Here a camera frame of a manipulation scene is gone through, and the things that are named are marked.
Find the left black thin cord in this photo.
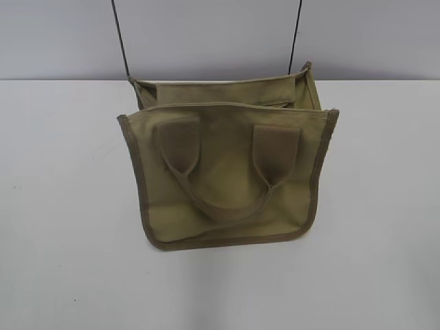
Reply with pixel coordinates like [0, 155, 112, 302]
[110, 0, 133, 82]

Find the olive yellow canvas bag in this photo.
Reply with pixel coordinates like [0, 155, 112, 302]
[118, 63, 339, 251]

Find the right black thin cord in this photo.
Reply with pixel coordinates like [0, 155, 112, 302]
[287, 0, 303, 76]

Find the black thin cord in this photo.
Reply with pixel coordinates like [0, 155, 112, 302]
[110, 0, 133, 82]
[287, 0, 303, 76]

